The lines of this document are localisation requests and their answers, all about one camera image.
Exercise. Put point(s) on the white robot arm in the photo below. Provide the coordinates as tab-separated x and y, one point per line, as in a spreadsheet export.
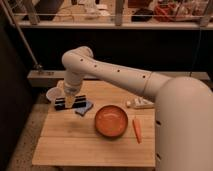
183	108

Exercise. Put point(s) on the wooden table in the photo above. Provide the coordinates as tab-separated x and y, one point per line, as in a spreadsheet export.
71	140

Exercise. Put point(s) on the metal diagonal pole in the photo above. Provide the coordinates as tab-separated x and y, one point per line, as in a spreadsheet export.
38	68

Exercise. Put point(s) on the orange carrot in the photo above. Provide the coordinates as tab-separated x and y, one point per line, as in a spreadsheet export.
137	129

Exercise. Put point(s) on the orange bowl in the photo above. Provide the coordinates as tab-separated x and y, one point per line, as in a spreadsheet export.
111	121

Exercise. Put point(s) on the upper workbench shelf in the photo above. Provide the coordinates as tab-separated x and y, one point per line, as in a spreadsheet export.
113	14

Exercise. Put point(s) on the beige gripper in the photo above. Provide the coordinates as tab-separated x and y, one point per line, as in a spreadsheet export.
69	100

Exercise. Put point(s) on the blue sponge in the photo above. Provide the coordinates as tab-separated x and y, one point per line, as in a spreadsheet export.
83	110

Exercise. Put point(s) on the grey metal rail beam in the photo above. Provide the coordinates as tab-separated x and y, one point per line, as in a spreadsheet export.
49	78

